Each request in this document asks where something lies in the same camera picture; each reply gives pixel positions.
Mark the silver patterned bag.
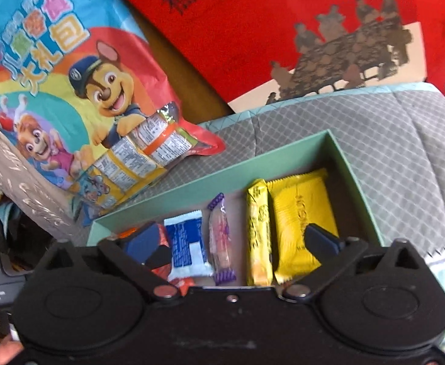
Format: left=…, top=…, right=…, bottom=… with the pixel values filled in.
left=0, top=108, right=91, bottom=237

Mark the cartoon printed snack bag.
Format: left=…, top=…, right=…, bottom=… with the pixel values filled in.
left=0, top=0, right=227, bottom=217

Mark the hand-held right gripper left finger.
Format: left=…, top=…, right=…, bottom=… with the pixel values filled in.
left=36, top=221, right=181, bottom=305

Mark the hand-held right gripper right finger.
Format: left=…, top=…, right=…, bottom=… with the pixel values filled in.
left=281, top=224, right=425, bottom=305

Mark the purple ended sausage packet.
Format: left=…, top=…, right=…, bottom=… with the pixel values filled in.
left=207, top=193, right=235, bottom=287

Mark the narrow yellow snack packet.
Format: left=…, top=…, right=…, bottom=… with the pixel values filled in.
left=245, top=178, right=275, bottom=288

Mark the red snack packet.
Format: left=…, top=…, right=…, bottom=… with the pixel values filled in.
left=168, top=275, right=197, bottom=298

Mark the green cardboard box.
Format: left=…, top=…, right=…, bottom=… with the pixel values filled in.
left=87, top=129, right=385, bottom=249

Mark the orange snack packet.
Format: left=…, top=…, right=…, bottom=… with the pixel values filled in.
left=115, top=224, right=172, bottom=276

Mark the blue white snack packet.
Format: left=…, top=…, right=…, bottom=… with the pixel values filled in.
left=163, top=209, right=214, bottom=283

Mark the red printed gift box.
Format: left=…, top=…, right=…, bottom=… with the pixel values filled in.
left=97, top=0, right=445, bottom=115

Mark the large yellow snack packet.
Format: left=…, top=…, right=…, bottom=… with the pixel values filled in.
left=266, top=168, right=340, bottom=284

